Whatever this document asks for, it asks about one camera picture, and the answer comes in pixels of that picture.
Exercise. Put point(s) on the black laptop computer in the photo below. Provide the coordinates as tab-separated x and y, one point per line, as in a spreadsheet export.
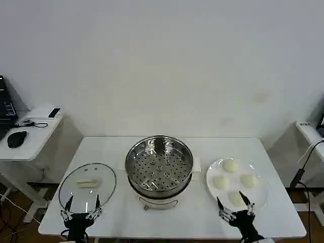
6	106

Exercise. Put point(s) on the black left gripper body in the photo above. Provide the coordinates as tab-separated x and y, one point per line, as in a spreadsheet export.
77	222

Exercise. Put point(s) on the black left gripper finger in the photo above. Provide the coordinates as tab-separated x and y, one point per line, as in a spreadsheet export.
66	213
97	206

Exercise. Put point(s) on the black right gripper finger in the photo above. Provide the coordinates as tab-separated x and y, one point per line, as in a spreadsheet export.
226	215
250	208

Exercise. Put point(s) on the white electric cooker base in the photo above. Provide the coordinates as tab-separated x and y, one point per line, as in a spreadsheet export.
158	200

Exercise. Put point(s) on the steel perforated steamer basket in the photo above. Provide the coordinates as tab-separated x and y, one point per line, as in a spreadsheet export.
159	164

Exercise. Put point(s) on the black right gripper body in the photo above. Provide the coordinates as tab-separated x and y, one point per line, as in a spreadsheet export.
244	222

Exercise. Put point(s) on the round glass lid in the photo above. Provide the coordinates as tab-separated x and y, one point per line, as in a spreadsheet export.
87	183

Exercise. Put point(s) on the white steamed bun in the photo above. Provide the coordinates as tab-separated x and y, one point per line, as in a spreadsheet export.
230	165
221	182
249	180
236	198

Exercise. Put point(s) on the white round plate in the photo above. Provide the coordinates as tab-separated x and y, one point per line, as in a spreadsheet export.
258	195

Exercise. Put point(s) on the white side desk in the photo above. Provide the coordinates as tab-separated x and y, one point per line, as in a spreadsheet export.
35	141

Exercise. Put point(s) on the small black phone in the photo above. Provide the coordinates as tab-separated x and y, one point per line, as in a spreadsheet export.
54	112

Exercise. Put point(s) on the white desk with label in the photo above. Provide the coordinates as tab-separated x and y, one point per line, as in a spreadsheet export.
311	134

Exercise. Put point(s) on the black computer mouse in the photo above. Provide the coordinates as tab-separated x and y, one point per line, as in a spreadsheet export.
16	139

